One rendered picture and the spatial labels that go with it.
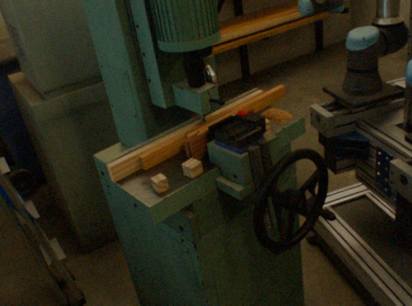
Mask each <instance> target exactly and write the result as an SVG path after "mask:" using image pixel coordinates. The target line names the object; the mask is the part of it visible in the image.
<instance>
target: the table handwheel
mask: <svg viewBox="0 0 412 306"><path fill-rule="evenodd" d="M302 159H309V160H311V161H312V162H313V163H314V164H315V165H316V167H317V170H316V171H314V172H313V174H312V175H311V176H310V178H309V179H308V180H307V181H305V182H304V184H303V185H302V187H301V188H300V189H299V190H296V189H293V188H289V189H286V190H285V189H283V188H281V187H279V186H277V188H276V189H273V187H274V186H275V183H276V182H277V179H278V178H280V176H281V175H282V173H283V172H284V171H285V170H286V169H287V168H288V167H289V166H290V165H291V164H293V163H294V162H296V161H299V160H302ZM317 178H318V192H317V196H316V198H315V201H314V205H313V207H312V209H311V211H310V214H309V216H308V218H306V220H305V221H304V223H303V225H302V226H301V227H300V228H299V229H298V230H297V231H296V232H295V233H294V234H293V229H294V217H295V215H296V214H298V213H299V212H301V211H302V210H303V209H304V207H305V204H306V203H307V198H306V197H305V193H304V192H305V191H306V190H308V188H309V187H310V185H311V184H312V182H313V181H315V180H316V179H317ZM328 187H329V173H328V169H327V164H326V162H325V161H324V158H323V157H322V156H321V155H320V154H319V153H318V152H317V151H314V150H313V149H311V148H299V149H296V150H294V151H292V152H290V153H288V154H286V155H284V156H283V157H282V158H281V159H280V160H279V161H277V162H276V163H275V165H274V166H273V168H272V169H271V170H270V171H269V172H268V173H267V175H266V178H265V179H264V182H263V183H262V186H261V187H260V189H259V191H258V195H257V197H256V203H255V207H254V212H253V227H254V232H255V234H256V238H257V239H258V242H259V243H260V244H261V245H262V246H263V247H264V248H266V249H267V250H269V251H273V252H282V251H286V250H287V249H290V248H292V247H294V246H295V245H297V244H298V243H300V242H301V241H302V240H303V239H304V238H305V237H306V235H307V234H309V232H310V230H311V229H312V228H313V226H314V225H315V223H316V221H317V220H318V218H319V216H320V215H319V214H317V212H315V210H316V209H317V208H323V206H324V203H325V201H326V198H327V192H328ZM269 197H272V198H273V199H276V200H277V201H280V203H281V207H282V208H284V209H286V210H289V219H288V228H287V235H286V239H284V240H282V241H273V240H272V239H271V238H269V237H268V235H267V234H266V230H265V225H264V215H265V210H266V204H267V201H268V198H269Z"/></svg>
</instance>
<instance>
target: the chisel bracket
mask: <svg viewBox="0 0 412 306"><path fill-rule="evenodd" d="M171 89H172V93H173V96H174V100H175V104H176V105H178V107H182V108H185V109H188V110H190V111H194V112H196V113H201V114H202V115H203V114H205V113H208V112H210V111H212V110H214V109H216V108H219V107H220V105H219V103H215V102H210V101H208V100H210V99H215V100H219V91H218V86H217V85H215V84H212V83H207V82H206V84H205V85H203V86H199V87H189V84H188V80H187V78H185V79H184V80H181V81H179V82H176V83H173V84H172V85H171Z"/></svg>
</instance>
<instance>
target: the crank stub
mask: <svg viewBox="0 0 412 306"><path fill-rule="evenodd" d="M315 212H317V214H319V215H320V216H321V217H323V218H325V219H327V220H329V221H334V220H335V219H336V216H335V214H334V213H333V212H331V211H329V210H325V209H322V208H317V209H316V210H315Z"/></svg>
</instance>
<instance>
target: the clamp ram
mask: <svg viewBox="0 0 412 306"><path fill-rule="evenodd" d="M234 120H236V118H235V117H234V116H233V115H231V116H229V117H227V118H225V119H223V120H221V121H219V122H216V123H215V124H213V125H212V126H209V127H208V134H210V142H211V141H212V140H213V139H215V130H218V128H221V127H223V126H225V125H228V124H229V123H230V122H233V121H234Z"/></svg>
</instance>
